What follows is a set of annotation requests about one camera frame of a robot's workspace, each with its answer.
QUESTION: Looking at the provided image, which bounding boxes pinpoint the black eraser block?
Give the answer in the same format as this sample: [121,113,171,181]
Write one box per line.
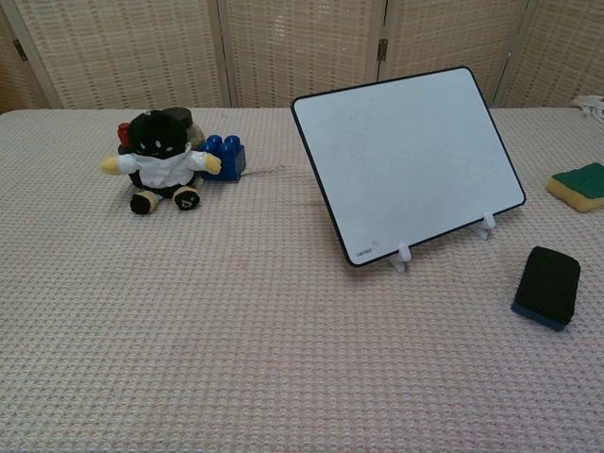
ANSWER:
[511,245,581,332]

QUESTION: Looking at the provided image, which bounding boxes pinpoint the blue toy building brick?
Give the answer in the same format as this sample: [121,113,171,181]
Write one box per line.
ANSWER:
[200,134,248,182]

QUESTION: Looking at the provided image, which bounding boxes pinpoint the white plastic board stand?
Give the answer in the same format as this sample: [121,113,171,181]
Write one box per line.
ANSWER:
[394,211,496,274]

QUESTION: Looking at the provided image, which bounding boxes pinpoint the beige woven tablecloth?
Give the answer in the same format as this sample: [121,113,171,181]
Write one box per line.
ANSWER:
[0,106,604,453]

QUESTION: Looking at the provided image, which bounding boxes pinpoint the black plush doll white shirt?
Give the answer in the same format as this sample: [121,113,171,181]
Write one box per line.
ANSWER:
[97,110,224,217]

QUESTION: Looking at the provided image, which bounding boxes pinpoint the woven folding screen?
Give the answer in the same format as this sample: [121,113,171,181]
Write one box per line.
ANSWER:
[0,0,604,110]

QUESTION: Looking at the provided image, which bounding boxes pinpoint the green yellow sponge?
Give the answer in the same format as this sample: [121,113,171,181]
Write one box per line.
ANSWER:
[545,162,604,213]

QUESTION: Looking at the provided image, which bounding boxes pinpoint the small white whiteboard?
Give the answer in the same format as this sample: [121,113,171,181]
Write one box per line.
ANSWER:
[291,66,528,269]

